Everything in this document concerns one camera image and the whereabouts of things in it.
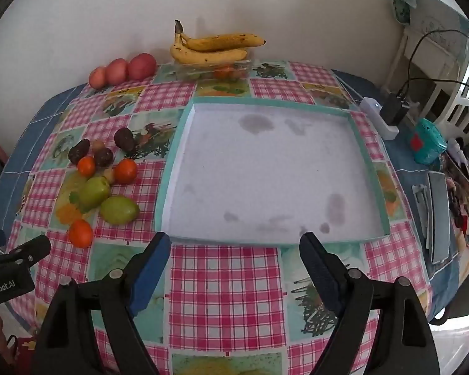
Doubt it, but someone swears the white tray with teal rim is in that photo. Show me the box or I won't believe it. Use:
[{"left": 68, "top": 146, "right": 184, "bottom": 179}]
[{"left": 154, "top": 101, "right": 391, "bottom": 246}]

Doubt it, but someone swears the bunch of yellow bananas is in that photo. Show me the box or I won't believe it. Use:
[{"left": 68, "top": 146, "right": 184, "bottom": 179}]
[{"left": 170, "top": 36, "right": 249, "bottom": 65}]

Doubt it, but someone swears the pale printed cushion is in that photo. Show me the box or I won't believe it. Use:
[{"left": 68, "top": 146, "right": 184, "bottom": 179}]
[{"left": 393, "top": 0, "right": 469, "bottom": 60}]

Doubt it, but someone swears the dark avocado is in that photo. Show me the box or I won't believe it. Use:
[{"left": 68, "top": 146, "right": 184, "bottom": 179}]
[
  {"left": 94, "top": 147, "right": 114, "bottom": 168},
  {"left": 68, "top": 138, "right": 91, "bottom": 165},
  {"left": 114, "top": 127, "right": 137, "bottom": 154}
]

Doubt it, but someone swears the clear plastic container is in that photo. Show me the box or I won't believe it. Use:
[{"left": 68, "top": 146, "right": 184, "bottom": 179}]
[{"left": 174, "top": 58, "right": 255, "bottom": 81}]

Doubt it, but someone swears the teal device with red label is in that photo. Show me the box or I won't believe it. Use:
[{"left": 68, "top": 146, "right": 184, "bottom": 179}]
[{"left": 406, "top": 118, "right": 448, "bottom": 165}]

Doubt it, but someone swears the pale pink apple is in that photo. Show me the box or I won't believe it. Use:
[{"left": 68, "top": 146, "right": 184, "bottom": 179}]
[{"left": 88, "top": 66, "right": 109, "bottom": 89}]

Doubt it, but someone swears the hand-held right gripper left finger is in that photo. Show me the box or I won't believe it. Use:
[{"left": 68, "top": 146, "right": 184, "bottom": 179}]
[{"left": 31, "top": 231, "right": 172, "bottom": 375}]

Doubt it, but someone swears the spotted yellow banana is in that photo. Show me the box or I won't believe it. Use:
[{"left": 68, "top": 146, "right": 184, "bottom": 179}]
[{"left": 174, "top": 20, "right": 266, "bottom": 52}]

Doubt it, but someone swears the green mango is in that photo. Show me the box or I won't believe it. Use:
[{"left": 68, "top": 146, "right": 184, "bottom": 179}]
[
  {"left": 77, "top": 176, "right": 111, "bottom": 213},
  {"left": 99, "top": 196, "right": 140, "bottom": 225}
]

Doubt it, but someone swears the red apple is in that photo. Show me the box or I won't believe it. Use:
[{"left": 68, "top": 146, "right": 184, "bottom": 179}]
[
  {"left": 105, "top": 58, "right": 130, "bottom": 85},
  {"left": 128, "top": 53, "right": 157, "bottom": 81}
]

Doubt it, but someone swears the black power adapter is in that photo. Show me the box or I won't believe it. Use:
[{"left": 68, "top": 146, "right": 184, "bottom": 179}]
[{"left": 380, "top": 93, "right": 409, "bottom": 126}]

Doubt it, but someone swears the white power strip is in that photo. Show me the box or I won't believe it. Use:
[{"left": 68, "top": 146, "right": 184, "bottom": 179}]
[{"left": 360, "top": 97, "right": 400, "bottom": 140}]

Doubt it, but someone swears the orange tangerine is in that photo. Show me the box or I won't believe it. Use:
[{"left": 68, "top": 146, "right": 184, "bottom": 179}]
[
  {"left": 68, "top": 219, "right": 93, "bottom": 248},
  {"left": 77, "top": 156, "right": 97, "bottom": 177},
  {"left": 113, "top": 159, "right": 138, "bottom": 184}
]

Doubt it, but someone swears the pile of colourful small items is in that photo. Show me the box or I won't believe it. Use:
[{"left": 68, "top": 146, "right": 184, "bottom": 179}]
[{"left": 440, "top": 138, "right": 469, "bottom": 249}]

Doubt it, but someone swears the white chair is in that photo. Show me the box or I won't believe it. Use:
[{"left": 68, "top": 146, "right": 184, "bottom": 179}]
[{"left": 383, "top": 23, "right": 469, "bottom": 138}]

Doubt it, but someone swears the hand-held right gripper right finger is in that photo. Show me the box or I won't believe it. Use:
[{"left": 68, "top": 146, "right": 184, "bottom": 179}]
[{"left": 299, "top": 232, "right": 442, "bottom": 375}]

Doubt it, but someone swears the black cable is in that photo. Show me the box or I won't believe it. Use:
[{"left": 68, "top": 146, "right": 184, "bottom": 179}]
[{"left": 396, "top": 27, "right": 469, "bottom": 100}]

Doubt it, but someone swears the pink checkered printed tablecloth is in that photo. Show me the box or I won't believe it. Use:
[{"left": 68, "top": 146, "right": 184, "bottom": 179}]
[{"left": 2, "top": 60, "right": 434, "bottom": 375}]

